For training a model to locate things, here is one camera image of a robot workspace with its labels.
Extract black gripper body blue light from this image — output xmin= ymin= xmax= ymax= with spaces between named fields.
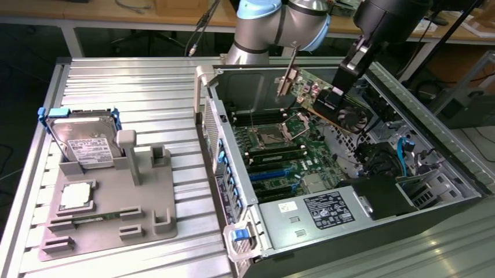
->
xmin=353 ymin=0 xmax=429 ymax=45

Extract graphics card black fan shroud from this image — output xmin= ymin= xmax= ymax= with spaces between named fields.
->
xmin=275 ymin=47 xmax=375 ymax=136

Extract black stand pole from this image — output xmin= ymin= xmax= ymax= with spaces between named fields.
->
xmin=397 ymin=0 xmax=483 ymax=82

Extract metal socket cover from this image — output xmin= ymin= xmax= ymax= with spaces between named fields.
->
xmin=280 ymin=111 xmax=311 ymax=137

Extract CPU socket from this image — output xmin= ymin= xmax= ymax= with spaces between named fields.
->
xmin=255 ymin=127 xmax=288 ymax=150

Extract green motherboard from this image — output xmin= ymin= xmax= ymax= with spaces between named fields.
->
xmin=231 ymin=108 xmax=351 ymax=203

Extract black RAM stick white label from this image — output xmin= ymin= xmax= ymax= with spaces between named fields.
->
xmin=247 ymin=148 xmax=307 ymax=166

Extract dark grey floor cabinet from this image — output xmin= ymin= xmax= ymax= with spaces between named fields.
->
xmin=444 ymin=89 xmax=495 ymax=130

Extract blue expansion slot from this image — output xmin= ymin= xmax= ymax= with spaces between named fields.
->
xmin=249 ymin=169 xmax=289 ymax=182

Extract black chair base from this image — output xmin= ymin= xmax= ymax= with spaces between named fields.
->
xmin=111 ymin=28 xmax=187 ymax=56

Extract grey power supply unit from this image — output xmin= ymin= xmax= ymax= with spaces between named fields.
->
xmin=256 ymin=185 xmax=376 ymax=252

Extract open black PC case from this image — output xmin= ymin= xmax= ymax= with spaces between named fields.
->
xmin=192 ymin=62 xmax=487 ymax=278

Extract grey parts rack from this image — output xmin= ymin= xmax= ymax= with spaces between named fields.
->
xmin=37 ymin=129 xmax=179 ymax=263

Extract green RAM stick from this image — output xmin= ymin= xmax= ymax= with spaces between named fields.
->
xmin=71 ymin=213 xmax=124 ymax=224

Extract silver CPU chip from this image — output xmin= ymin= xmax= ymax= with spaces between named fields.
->
xmin=60 ymin=185 xmax=93 ymax=210

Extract blue data wire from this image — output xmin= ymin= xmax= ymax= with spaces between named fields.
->
xmin=393 ymin=135 xmax=417 ymax=178

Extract grey hanging cable with plug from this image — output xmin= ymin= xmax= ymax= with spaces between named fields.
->
xmin=187 ymin=0 xmax=220 ymax=57

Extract wooden desk white frame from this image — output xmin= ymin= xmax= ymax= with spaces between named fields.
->
xmin=0 ymin=0 xmax=495 ymax=58

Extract hard disk with blue bracket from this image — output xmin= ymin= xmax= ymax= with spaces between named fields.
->
xmin=37 ymin=107 xmax=124 ymax=170

